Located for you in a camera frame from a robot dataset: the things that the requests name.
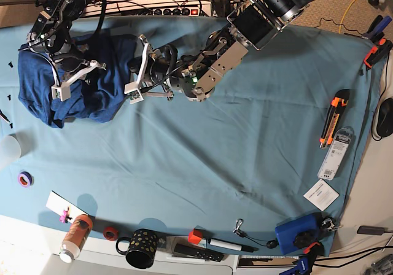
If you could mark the translucent plastic cup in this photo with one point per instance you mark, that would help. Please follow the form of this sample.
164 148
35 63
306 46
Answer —
10 151

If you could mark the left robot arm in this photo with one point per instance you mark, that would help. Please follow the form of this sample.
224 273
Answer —
253 23

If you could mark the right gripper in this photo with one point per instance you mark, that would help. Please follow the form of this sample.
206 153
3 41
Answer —
90 66

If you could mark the white paper card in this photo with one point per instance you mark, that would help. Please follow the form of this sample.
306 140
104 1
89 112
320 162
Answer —
321 195

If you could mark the metal carabiner keyring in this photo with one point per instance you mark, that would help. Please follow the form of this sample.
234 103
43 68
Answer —
329 225

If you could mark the white marker pen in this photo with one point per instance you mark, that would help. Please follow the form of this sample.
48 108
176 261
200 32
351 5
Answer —
231 246

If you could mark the purple tape roll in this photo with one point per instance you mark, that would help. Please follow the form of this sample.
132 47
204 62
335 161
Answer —
25 179

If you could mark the black adapter block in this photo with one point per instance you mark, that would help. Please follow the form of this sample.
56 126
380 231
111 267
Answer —
371 230

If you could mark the dark blue t-shirt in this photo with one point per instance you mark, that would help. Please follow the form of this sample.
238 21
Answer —
98 97

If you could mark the red tape roll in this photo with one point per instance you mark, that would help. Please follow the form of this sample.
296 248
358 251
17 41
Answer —
111 233

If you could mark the black computer mouse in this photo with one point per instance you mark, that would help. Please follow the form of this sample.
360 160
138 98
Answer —
384 123

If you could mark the black mug gold dots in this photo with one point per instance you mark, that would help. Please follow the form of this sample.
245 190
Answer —
141 250

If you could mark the clear blister pack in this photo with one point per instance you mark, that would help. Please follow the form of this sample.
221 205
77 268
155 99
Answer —
335 154

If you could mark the blue box with knob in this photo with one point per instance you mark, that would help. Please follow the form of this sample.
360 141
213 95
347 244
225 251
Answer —
298 234

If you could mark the orange black clamp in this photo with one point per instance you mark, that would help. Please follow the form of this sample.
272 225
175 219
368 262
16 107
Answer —
377 52

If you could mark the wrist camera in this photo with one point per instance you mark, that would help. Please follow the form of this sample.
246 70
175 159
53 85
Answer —
133 92
62 93

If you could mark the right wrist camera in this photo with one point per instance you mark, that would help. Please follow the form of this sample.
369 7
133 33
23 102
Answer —
62 93

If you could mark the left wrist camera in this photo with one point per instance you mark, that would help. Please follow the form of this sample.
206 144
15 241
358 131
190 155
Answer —
133 92

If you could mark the black remote control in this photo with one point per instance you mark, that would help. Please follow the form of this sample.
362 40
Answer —
199 253

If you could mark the orange supplement bottle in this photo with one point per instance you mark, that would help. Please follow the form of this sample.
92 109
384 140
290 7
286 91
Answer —
75 238

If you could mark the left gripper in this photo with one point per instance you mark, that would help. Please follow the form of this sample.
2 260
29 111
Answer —
152 69

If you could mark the blue spring clamp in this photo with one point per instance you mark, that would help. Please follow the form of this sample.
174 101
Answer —
375 31

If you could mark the white paper sheet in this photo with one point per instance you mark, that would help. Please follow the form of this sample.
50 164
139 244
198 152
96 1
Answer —
57 204

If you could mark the pink small toy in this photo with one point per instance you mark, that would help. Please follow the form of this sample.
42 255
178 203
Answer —
65 216

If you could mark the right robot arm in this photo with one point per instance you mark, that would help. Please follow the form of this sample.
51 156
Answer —
52 56

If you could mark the orange black utility knife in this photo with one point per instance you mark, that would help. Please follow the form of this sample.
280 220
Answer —
336 109

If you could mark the white power strip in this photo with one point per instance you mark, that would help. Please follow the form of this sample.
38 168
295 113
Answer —
167 7

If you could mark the blue orange bottom clamp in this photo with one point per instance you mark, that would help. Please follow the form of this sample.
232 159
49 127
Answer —
305 263

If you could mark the light blue table cloth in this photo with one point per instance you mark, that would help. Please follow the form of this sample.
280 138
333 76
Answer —
250 151

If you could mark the orange red cube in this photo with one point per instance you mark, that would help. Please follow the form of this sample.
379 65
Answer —
195 237

